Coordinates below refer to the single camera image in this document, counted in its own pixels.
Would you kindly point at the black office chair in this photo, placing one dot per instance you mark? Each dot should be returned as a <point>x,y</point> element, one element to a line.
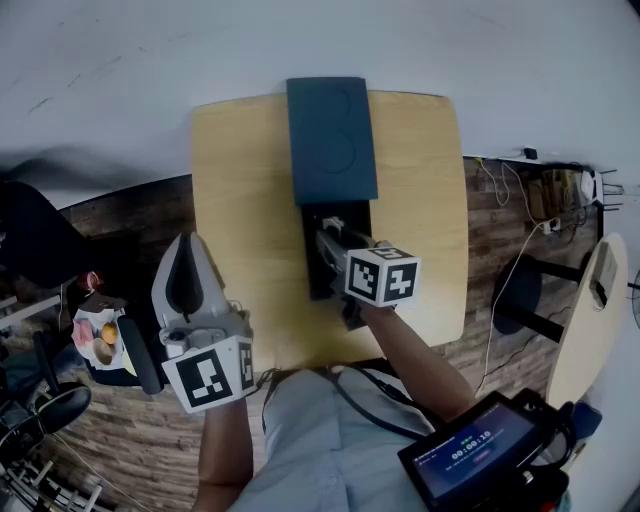
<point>142,360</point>

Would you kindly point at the pink food packet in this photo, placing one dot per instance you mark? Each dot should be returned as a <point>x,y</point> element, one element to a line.
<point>84,332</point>

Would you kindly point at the black wall plug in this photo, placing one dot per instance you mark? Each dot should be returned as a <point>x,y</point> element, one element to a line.
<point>530,153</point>

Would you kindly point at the brown round bread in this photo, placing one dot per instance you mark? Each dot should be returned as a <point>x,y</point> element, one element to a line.
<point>103,352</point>

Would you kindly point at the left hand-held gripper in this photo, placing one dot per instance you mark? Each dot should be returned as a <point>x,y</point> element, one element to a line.
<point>205,375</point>

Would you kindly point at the white router with antennas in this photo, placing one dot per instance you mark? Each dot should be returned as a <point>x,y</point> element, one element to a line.
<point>592,185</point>

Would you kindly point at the person's left forearm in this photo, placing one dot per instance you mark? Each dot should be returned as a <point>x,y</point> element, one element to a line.
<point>222,450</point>

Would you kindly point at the orange fruit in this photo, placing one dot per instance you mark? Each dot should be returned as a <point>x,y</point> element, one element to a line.
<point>110,333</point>

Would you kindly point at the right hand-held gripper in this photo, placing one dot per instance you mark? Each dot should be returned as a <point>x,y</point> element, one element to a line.
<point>385,275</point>

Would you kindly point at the blue bag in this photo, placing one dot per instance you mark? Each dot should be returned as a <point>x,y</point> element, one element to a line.
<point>587,420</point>

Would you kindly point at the small black device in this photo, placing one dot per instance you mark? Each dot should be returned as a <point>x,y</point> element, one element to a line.
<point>598,294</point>

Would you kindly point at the round beige table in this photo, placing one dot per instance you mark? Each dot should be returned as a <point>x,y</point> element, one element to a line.
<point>580,350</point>

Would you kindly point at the white power adapter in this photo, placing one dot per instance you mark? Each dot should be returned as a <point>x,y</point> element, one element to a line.
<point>551,226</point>

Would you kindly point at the person's light blue shirt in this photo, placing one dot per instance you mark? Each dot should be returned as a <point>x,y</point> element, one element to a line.
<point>310,450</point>

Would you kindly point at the brown cardboard box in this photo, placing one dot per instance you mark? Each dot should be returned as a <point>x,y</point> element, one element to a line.
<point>550,192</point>

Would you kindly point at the white food plate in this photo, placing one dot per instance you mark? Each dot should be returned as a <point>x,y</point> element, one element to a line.
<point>85,357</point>

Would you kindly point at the black stool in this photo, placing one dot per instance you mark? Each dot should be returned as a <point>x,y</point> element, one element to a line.
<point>517,295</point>

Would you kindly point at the person's right forearm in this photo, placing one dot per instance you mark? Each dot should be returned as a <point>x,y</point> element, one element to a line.
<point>420,365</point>

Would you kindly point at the standing fan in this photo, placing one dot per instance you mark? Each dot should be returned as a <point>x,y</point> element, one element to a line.
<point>635,300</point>

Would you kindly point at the black chair headrest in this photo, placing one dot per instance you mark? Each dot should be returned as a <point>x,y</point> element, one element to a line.
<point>65,407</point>

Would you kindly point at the small metal trinket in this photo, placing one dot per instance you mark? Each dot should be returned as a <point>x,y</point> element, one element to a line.
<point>332,225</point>

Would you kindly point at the black screen monitor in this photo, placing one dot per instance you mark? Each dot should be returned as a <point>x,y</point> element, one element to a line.
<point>470,450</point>

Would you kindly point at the flat white box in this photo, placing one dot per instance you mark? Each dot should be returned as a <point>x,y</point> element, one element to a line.
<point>604,262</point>

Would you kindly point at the dark blue box with lid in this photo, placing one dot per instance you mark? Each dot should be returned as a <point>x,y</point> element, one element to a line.
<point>330,140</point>

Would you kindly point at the brown wallet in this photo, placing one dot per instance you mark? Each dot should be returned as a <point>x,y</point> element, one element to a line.
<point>105,303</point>

